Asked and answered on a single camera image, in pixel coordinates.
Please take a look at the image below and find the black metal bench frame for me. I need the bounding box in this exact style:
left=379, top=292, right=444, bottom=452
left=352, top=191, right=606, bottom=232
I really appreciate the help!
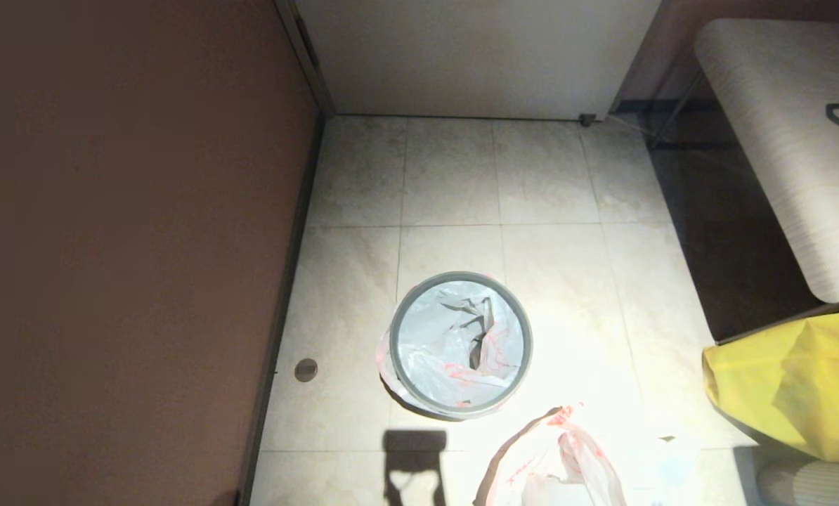
left=646, top=69, right=713, bottom=150

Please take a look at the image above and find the used white bin liner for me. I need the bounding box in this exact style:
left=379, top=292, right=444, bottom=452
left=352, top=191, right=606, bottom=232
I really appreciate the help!
left=474, top=403, right=699, bottom=506

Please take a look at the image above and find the yellow bag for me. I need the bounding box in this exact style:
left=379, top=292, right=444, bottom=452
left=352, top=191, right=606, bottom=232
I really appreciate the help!
left=703, top=309, right=839, bottom=463

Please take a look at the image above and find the dark grey baseboard strip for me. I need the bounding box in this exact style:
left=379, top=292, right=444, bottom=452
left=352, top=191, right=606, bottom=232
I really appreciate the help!
left=235, top=112, right=327, bottom=506

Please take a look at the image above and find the grey door frame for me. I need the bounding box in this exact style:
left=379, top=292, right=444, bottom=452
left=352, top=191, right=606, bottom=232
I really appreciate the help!
left=273, top=0, right=337, bottom=117

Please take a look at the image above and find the fresh white plastic bag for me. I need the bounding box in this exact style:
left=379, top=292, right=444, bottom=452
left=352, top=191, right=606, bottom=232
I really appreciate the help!
left=375, top=273, right=535, bottom=421

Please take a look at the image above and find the white door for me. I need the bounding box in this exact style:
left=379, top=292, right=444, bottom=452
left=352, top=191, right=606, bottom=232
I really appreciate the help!
left=293, top=0, right=663, bottom=121

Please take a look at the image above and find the grey bin rim ring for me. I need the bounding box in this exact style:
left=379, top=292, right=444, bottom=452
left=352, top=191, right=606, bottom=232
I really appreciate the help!
left=389, top=271, right=535, bottom=417

